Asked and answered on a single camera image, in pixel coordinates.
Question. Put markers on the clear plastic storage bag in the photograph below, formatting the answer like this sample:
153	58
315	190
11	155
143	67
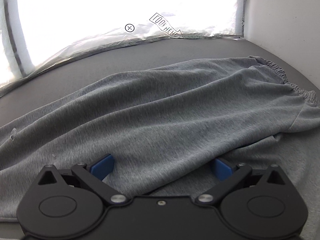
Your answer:
40	35

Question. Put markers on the grey sweatpants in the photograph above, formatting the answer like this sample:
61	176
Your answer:
164	125

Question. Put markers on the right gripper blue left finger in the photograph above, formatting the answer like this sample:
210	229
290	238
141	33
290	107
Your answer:
91	178

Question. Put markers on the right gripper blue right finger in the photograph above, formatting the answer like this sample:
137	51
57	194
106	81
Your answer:
230	178

